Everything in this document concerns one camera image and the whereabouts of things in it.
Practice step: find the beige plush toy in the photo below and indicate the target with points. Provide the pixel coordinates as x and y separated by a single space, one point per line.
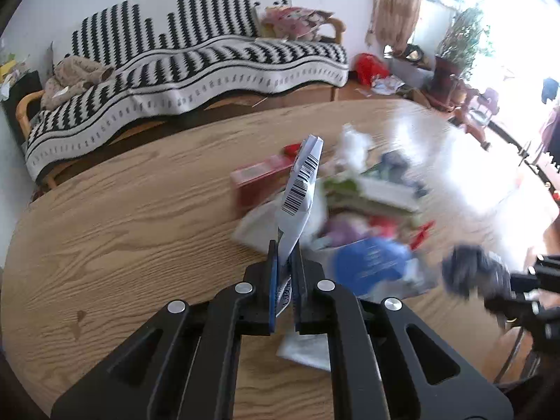
74 76

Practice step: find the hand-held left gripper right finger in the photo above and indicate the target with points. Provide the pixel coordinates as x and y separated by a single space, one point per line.
297 284

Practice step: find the printed pillow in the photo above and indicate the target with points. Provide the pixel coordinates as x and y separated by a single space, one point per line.
297 22

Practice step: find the purple packet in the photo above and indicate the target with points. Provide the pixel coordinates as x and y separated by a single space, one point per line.
345 232

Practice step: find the green and white box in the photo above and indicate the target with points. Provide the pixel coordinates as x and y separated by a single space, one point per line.
376 192

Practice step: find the potted plant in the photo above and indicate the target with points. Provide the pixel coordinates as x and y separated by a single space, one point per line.
459 39

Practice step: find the black side cabinet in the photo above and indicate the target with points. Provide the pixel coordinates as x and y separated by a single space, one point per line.
19 96

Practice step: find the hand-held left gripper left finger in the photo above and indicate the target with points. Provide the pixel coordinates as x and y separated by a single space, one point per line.
273 280

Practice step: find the red box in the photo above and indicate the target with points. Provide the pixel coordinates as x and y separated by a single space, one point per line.
258 179

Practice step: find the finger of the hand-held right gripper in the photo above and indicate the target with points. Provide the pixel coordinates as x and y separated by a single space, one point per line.
507 302

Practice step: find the white barcode packet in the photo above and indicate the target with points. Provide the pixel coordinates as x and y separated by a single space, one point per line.
302 183

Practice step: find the dark blue packet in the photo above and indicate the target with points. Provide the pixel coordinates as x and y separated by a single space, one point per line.
400 166

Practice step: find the black-white striped sofa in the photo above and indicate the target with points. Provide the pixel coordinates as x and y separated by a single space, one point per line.
175 65

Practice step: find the white plastic bag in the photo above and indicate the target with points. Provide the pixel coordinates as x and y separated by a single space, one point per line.
258 227

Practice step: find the wooden sofa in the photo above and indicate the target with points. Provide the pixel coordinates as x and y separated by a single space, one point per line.
26 107

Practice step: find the blue round packet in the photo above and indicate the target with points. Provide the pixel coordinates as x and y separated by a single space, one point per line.
372 262

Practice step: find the scattered papers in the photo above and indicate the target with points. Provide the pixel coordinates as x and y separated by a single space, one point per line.
387 85

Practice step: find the patterned curtain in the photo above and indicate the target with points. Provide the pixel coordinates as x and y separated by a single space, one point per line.
398 4

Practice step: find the red bag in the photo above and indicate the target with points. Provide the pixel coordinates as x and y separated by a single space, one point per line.
369 68

